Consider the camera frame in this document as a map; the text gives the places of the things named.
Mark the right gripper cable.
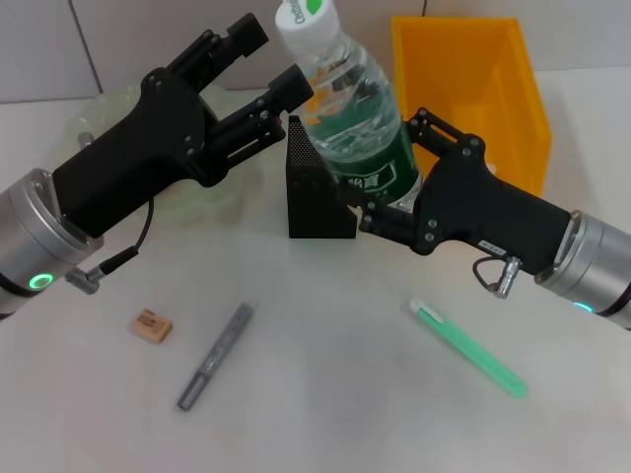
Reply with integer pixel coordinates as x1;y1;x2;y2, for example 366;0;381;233
471;254;524;301

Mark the yellow plastic bin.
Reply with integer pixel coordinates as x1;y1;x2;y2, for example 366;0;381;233
391;16;553;198

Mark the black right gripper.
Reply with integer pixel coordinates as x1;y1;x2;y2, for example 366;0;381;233
344;106;573;278

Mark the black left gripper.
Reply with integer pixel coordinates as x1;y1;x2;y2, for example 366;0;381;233
51;13;271;236

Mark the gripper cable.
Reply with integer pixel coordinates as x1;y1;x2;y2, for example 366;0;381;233
66;196;155;296
471;254;524;301

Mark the pale green glass fruit plate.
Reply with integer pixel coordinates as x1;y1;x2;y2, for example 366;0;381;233
66;83;250;221

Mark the green toothbrush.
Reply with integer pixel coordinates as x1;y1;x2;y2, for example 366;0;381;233
408;295;528;399

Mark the black mesh pen holder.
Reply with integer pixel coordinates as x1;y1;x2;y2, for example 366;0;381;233
284;114;359;240

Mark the silver grey pen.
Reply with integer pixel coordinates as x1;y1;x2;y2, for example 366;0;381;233
176;302;255;413

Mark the clear green-label water bottle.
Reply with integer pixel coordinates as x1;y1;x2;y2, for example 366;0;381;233
274;0;425;214

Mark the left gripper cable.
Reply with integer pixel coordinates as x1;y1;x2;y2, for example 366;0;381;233
66;196;155;296

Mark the small beige eraser block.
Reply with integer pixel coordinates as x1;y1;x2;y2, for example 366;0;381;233
130;307;175;345

